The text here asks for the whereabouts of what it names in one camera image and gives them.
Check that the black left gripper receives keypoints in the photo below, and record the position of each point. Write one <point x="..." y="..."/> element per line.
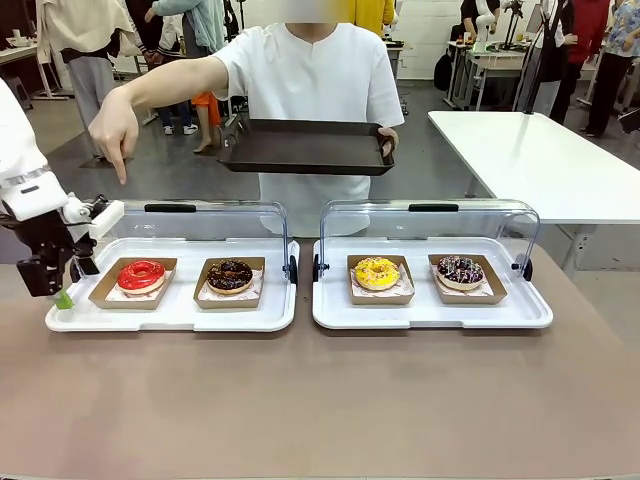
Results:
<point x="47" y="237"/>

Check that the red glazed donut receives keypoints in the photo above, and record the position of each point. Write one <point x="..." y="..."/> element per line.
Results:
<point x="131" y="280"/>
<point x="125" y="302"/>

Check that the white printed paper liner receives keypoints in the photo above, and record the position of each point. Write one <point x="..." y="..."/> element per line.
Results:
<point x="406" y="287"/>
<point x="487" y="289"/>
<point x="150" y="295"/>
<point x="256" y="287"/>

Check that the chocolate glazed donut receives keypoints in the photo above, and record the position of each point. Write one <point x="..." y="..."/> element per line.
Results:
<point x="220" y="282"/>

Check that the dark brown serving tray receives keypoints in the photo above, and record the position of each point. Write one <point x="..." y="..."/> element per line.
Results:
<point x="305" y="147"/>

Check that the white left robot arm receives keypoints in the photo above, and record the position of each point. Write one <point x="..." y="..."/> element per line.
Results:
<point x="20" y="150"/>

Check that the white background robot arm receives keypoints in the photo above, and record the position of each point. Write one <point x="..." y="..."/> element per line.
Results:
<point x="482" y="30"/>

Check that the person's right forearm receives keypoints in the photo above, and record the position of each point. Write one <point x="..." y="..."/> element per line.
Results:
<point x="175" y="82"/>

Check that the yellow sprinkled donut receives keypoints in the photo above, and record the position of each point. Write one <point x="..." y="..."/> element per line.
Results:
<point x="365" y="277"/>

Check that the yellow glazed donut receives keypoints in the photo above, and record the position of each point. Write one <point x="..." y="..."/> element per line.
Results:
<point x="382" y="299"/>

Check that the person in white shirt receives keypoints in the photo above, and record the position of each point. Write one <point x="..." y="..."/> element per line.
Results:
<point x="320" y="75"/>

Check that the dark purple drizzled donut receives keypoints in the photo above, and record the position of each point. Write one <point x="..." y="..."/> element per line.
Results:
<point x="450" y="272"/>

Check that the chocolate sprinkled donut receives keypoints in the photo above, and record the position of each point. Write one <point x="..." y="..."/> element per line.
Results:
<point x="472" y="298"/>

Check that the person's right hand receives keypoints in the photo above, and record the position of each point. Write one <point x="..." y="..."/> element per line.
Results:
<point x="115" y="130"/>

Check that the person's left hand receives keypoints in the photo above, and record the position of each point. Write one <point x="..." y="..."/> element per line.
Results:
<point x="392" y="145"/>

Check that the white display tray base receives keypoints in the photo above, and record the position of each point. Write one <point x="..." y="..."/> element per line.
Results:
<point x="175" y="317"/>
<point x="430" y="315"/>

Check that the grey stool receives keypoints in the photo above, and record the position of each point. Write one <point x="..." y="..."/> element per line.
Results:
<point x="19" y="92"/>

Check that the bystander beige hoodie grey trousers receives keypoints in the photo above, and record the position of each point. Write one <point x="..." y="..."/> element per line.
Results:
<point x="90" y="40"/>

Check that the bystander dark jacket jeans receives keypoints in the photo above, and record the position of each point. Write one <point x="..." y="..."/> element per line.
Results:
<point x="165" y="30"/>

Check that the bystander teal cardigan orange trousers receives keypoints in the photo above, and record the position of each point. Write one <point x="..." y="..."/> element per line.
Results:
<point x="205" y="20"/>

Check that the bystander yellow shirt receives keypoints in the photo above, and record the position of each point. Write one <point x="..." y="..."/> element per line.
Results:
<point x="375" y="15"/>

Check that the black backpack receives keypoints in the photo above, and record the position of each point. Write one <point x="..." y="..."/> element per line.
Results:
<point x="442" y="72"/>

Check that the grey background workbench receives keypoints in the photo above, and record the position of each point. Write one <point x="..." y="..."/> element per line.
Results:
<point x="495" y="62"/>

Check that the large white table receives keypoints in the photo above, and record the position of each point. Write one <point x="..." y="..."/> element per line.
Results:
<point x="540" y="160"/>

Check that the black stand pole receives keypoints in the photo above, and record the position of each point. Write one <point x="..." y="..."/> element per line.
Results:
<point x="542" y="60"/>

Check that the bystander black top grey trousers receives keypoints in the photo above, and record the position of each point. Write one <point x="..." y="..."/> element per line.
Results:
<point x="555" y="50"/>

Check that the bystander red jacket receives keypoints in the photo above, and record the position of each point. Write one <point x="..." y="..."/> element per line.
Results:
<point x="590" y="30"/>

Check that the bystander blue floral shirt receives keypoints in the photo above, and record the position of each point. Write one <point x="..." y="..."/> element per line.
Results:
<point x="620" y="60"/>

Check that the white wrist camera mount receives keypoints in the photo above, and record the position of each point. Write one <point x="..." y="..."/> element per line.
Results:
<point x="107" y="217"/>

